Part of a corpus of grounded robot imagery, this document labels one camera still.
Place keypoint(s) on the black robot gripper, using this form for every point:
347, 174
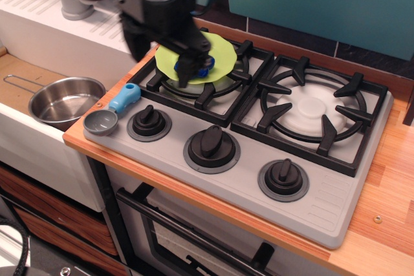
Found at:
169, 23

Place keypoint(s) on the blue toy blueberry cluster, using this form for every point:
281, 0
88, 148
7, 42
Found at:
194, 69

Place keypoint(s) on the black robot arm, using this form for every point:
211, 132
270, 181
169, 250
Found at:
169, 23

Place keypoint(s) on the lime green plastic plate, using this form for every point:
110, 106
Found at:
222, 51

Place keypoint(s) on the blue grey toy spoon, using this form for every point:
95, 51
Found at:
104, 122

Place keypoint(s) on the stainless steel pot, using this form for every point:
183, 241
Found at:
60, 103

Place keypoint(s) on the black left burner grate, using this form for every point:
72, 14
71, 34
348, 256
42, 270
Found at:
216, 102

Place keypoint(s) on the black burner grate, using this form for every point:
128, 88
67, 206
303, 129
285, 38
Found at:
317, 114
216, 102

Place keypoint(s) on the black left stove knob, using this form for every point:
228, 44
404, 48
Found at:
149, 125

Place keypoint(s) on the black stove knob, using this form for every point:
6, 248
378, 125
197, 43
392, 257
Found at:
211, 151
149, 125
283, 181

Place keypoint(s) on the black middle stove knob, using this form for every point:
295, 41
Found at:
211, 151

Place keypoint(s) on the grey toy stove top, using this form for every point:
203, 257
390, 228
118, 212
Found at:
322, 215

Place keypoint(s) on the black right burner grate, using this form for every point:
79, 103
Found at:
317, 114

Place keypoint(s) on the black right stove knob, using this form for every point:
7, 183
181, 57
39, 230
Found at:
283, 181

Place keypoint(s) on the wooden drawer front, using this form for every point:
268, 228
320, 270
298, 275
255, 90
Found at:
61, 222

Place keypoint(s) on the oven door with handle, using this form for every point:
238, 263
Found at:
187, 251

